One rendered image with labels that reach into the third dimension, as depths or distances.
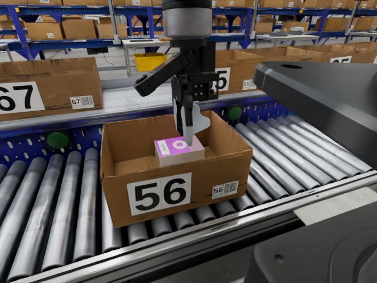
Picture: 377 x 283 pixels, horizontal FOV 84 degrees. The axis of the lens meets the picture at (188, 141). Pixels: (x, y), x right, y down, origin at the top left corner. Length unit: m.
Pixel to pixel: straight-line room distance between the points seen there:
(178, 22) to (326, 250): 0.36
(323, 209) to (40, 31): 5.21
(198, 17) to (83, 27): 4.82
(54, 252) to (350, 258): 0.58
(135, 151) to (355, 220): 0.69
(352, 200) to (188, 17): 0.69
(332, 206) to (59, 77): 1.01
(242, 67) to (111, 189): 0.82
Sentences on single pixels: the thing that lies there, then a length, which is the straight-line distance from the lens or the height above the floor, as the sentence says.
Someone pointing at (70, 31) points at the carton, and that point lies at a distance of 5.22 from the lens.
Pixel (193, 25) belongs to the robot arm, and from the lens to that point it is 0.40.
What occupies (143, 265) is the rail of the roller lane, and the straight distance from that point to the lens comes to 0.60.
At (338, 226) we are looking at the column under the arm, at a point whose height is 1.08.
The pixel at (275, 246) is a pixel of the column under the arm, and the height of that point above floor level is 1.08.
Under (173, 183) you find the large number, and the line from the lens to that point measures 0.54.
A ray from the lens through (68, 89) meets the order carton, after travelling 0.95.
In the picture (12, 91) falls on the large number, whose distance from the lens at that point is 0.99.
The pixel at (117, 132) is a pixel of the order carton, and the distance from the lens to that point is 0.76.
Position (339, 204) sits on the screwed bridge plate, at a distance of 0.78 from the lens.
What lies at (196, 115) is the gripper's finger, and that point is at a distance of 0.44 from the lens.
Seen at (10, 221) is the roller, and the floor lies 0.75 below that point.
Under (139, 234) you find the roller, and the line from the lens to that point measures 0.60.
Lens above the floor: 1.23
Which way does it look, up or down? 31 degrees down
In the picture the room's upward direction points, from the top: straight up
